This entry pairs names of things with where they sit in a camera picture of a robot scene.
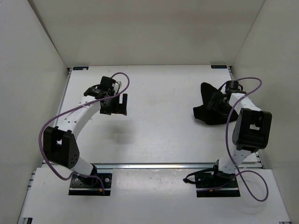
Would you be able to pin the black skirt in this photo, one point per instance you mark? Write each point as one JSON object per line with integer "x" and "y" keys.
{"x": 212, "y": 117}

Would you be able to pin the left blue label sticker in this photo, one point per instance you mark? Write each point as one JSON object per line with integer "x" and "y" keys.
{"x": 80, "y": 68}

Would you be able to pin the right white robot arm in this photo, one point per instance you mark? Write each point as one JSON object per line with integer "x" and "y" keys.
{"x": 251, "y": 131}

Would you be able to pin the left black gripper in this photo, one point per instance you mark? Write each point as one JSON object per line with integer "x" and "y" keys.
{"x": 118, "y": 108}

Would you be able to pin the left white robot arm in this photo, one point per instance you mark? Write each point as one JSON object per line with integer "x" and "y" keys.
{"x": 59, "y": 144}

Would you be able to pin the right blue label sticker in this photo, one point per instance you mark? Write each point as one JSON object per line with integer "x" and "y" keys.
{"x": 218, "y": 66}

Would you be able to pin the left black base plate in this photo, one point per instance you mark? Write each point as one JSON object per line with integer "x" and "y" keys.
{"x": 80, "y": 186}

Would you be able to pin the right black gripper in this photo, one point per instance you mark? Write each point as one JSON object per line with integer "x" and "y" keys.
{"x": 216, "y": 98}

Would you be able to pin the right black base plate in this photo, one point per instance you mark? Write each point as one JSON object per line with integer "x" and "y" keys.
{"x": 209, "y": 185}

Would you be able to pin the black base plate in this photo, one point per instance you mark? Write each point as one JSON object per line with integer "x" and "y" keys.
{"x": 80, "y": 186}
{"x": 209, "y": 185}

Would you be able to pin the blue label sticker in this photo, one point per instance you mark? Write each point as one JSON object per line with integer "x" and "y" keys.
{"x": 80, "y": 68}
{"x": 218, "y": 66}

